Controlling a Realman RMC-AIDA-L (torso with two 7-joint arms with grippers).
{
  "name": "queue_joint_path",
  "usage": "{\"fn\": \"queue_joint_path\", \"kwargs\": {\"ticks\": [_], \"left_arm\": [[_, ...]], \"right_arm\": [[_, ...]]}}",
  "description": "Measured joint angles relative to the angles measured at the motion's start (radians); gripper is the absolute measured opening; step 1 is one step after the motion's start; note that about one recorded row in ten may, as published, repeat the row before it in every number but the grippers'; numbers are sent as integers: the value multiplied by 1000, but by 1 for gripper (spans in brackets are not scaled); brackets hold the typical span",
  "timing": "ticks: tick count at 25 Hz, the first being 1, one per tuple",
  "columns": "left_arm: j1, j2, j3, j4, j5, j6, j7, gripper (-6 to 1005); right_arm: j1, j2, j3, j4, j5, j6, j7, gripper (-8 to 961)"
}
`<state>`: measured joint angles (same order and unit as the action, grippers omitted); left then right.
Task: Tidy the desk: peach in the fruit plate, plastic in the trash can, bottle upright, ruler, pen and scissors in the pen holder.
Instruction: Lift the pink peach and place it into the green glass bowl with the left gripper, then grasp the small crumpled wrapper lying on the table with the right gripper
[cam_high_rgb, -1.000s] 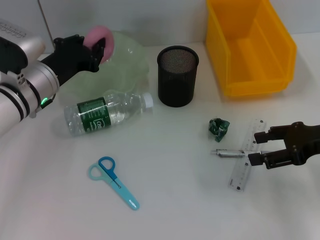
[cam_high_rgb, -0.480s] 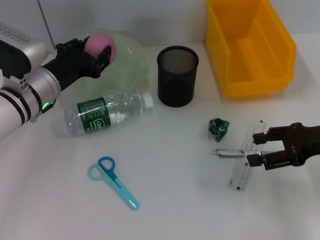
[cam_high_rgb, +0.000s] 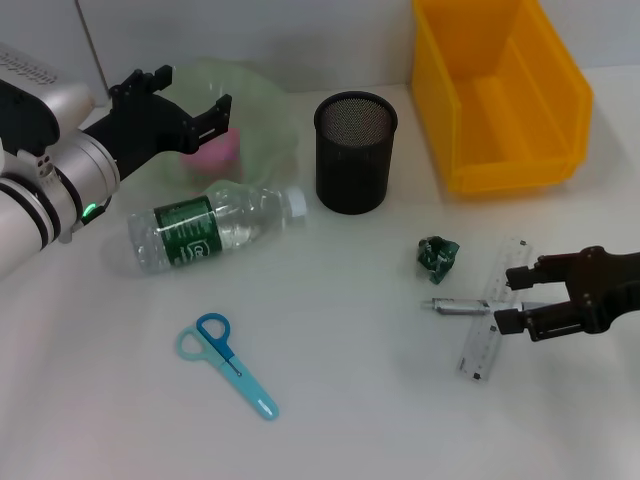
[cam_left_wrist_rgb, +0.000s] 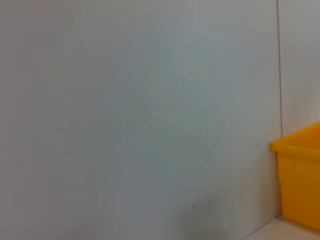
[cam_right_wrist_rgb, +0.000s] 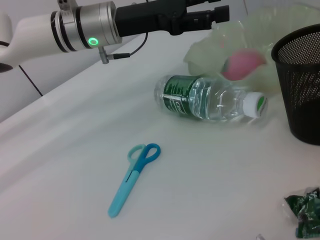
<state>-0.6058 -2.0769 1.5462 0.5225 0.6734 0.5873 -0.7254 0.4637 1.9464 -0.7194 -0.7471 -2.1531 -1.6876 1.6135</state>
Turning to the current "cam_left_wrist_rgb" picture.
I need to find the yellow plastic bin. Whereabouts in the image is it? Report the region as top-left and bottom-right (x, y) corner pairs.
(268, 121), (320, 232)

